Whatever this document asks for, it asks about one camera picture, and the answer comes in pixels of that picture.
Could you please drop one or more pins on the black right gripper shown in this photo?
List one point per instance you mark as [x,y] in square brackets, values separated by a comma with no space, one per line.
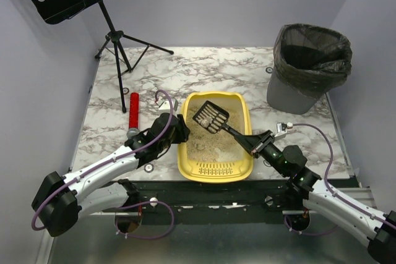
[262,142]

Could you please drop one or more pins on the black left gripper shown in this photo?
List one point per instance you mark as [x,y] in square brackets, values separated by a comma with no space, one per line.
[181,128]

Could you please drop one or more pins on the black slotted litter scoop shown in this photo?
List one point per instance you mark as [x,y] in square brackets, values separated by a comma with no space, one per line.
[219,117]

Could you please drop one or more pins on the yellow plastic litter box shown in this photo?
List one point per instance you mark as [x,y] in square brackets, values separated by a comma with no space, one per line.
[221,172]

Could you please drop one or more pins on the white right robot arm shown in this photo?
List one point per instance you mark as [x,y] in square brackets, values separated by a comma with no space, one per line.
[373,228]

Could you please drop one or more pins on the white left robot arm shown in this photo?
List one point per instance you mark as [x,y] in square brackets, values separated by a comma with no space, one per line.
[61,200]

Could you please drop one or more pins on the grey litter clump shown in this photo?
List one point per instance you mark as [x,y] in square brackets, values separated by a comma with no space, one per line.
[205,122]

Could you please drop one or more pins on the beige cat litter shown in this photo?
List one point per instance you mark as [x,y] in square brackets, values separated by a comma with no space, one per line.
[203,146]

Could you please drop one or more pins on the red cylinder tool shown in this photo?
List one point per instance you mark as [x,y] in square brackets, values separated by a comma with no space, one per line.
[133,127]

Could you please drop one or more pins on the round marker front left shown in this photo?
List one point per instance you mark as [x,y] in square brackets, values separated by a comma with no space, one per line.
[148,168]

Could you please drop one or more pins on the grey ribbed trash can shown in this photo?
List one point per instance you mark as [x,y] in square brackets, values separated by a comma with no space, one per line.
[283,98]

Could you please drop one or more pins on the black trash bag liner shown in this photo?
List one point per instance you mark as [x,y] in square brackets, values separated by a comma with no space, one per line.
[310,59]

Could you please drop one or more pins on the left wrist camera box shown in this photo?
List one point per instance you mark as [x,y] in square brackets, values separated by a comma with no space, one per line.
[165,106]

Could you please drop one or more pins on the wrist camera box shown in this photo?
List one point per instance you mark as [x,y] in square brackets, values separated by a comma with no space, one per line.
[282,128]
[165,106]

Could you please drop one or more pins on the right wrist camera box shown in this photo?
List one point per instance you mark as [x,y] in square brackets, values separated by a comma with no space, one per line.
[282,128]

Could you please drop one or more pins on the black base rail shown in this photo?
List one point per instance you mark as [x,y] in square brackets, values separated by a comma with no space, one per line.
[197,203]

